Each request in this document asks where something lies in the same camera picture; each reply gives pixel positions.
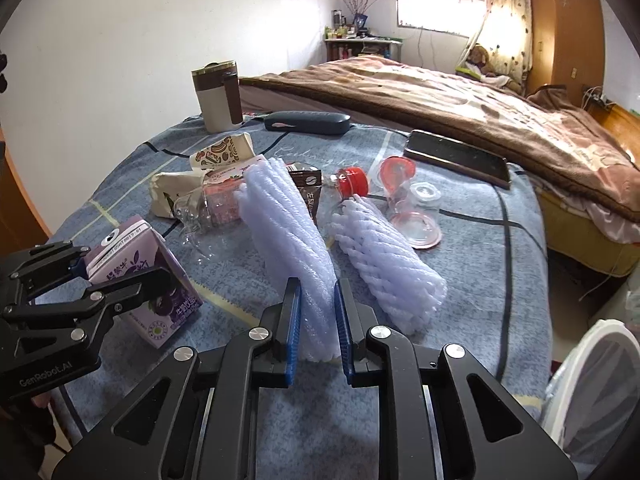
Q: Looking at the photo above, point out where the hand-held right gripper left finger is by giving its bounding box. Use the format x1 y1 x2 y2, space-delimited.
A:
52 276 303 480

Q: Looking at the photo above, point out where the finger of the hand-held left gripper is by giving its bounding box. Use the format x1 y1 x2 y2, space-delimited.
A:
0 265 175 350
7 240 88 311

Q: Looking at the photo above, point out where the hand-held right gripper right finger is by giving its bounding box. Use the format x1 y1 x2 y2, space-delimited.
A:
334 276 578 480

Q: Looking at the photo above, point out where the purple milk carton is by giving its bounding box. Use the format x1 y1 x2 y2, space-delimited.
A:
82 214 205 350

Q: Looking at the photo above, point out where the large white foam net sleeve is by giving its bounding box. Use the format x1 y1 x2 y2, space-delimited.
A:
235 156 337 363

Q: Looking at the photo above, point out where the brown coffee sachet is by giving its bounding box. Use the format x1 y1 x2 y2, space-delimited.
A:
285 161 323 229

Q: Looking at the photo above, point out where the white trash bin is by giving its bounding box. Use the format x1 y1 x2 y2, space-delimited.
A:
542 319 640 480

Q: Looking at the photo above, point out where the small white foam net sleeve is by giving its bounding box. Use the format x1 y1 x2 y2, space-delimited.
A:
327 195 447 336

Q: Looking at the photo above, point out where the plain cream crumpled packet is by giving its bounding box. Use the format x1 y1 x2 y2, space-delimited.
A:
150 171 206 219

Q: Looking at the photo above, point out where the blue checked cloth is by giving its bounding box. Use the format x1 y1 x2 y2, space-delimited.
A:
47 115 551 480

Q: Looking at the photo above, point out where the clear plastic bottle red cap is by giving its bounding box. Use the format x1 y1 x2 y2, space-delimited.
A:
172 165 369 263

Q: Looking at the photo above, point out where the small clear plastic cup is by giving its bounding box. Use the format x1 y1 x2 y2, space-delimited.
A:
407 182 442 217

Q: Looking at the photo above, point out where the red-tinted plastic cup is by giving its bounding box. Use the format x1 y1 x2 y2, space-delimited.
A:
378 156 417 207

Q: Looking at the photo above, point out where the cream packet with brown print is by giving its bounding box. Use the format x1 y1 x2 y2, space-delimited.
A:
190 132 257 171

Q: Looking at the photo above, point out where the black smartphone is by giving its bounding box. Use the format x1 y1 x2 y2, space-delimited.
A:
404 130 512 190

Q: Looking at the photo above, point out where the dark blue glasses case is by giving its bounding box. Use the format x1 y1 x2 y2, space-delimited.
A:
263 110 351 136

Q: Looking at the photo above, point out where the white and brown mug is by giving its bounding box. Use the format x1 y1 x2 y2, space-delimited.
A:
191 60 244 134

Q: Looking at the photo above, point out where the bed with brown blanket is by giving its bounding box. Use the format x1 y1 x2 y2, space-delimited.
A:
239 55 640 224

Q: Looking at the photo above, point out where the yellow bed mattress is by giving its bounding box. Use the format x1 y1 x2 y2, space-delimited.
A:
536 180 640 278

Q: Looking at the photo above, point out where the cluttered white desk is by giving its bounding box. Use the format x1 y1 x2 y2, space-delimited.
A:
322 9 404 67

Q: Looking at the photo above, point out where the brown teddy bear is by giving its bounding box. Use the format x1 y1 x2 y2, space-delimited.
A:
467 44 507 79

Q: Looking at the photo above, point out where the window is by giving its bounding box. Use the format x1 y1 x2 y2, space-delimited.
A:
396 0 487 37

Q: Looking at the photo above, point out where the wooden headboard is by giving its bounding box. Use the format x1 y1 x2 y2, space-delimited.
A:
582 97 640 163

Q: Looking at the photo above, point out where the spotted curtain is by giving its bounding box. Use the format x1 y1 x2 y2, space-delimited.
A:
484 0 534 95

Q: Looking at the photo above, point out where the wooden wardrobe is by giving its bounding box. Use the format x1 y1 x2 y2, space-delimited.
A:
525 0 607 97

